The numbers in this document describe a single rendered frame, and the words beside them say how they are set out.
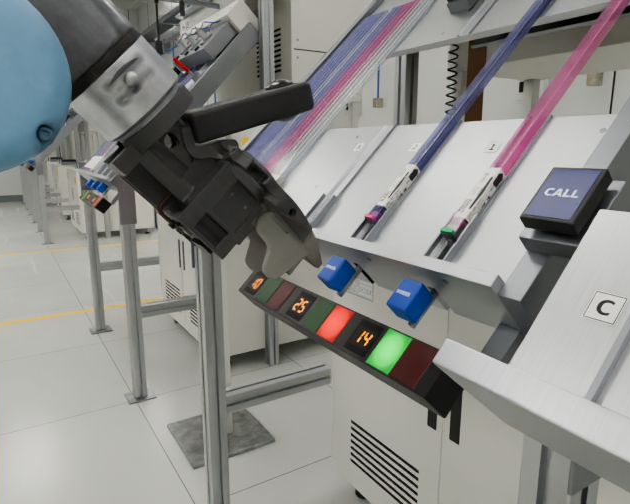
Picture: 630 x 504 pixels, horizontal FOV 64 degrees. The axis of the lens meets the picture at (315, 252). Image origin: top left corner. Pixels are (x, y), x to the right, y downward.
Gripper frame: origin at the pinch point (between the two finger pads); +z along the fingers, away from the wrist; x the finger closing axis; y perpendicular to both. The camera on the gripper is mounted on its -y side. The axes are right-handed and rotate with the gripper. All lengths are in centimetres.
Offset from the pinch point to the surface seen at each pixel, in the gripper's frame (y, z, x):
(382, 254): -2.6, 1.6, 6.8
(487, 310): -2.4, 5.8, 16.6
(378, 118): -164, 119, -236
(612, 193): -11.3, 1.0, 23.6
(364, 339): 4.5, 4.8, 8.1
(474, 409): -3.4, 47.1, -7.6
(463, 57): -70, 26, -44
